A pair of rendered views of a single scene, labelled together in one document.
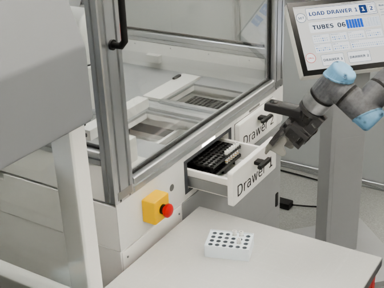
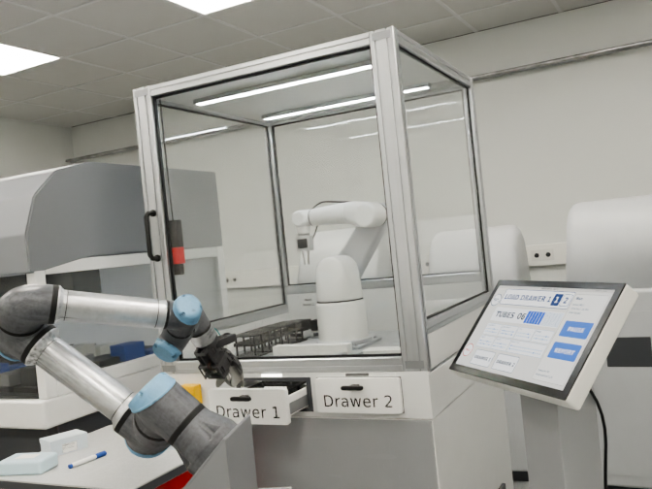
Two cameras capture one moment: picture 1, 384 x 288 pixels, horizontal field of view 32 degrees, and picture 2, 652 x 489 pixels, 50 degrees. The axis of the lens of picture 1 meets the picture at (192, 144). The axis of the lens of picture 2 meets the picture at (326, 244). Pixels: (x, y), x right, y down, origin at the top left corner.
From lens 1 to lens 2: 3.08 m
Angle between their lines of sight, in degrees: 84
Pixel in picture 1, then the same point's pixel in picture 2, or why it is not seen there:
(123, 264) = not seen: hidden behind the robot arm
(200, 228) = not seen: hidden behind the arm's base
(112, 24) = (159, 244)
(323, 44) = (488, 337)
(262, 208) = not seen: outside the picture
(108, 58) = (155, 266)
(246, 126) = (328, 385)
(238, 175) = (215, 395)
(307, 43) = (478, 331)
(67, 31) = (20, 226)
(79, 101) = (20, 260)
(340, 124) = (536, 475)
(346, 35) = (514, 331)
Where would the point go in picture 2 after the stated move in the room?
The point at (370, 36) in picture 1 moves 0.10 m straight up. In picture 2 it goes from (535, 340) to (530, 300)
